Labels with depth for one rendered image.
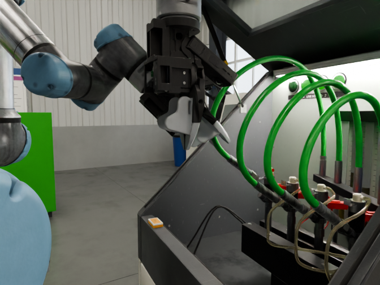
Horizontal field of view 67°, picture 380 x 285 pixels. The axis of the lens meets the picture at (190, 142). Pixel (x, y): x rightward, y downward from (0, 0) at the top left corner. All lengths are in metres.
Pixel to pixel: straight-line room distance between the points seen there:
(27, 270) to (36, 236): 0.02
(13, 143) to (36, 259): 0.69
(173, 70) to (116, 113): 6.86
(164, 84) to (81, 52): 6.83
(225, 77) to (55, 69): 0.29
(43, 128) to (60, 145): 3.27
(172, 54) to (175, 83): 0.05
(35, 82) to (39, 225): 0.41
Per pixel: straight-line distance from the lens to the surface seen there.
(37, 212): 0.18
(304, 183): 0.50
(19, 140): 0.88
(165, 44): 0.48
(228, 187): 1.10
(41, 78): 0.56
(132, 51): 0.65
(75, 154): 7.14
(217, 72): 0.52
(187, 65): 0.47
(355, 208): 0.62
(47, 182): 3.92
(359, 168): 0.76
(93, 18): 7.51
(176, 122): 0.47
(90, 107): 0.70
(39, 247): 0.19
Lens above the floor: 1.28
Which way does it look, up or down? 6 degrees down
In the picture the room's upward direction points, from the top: straight up
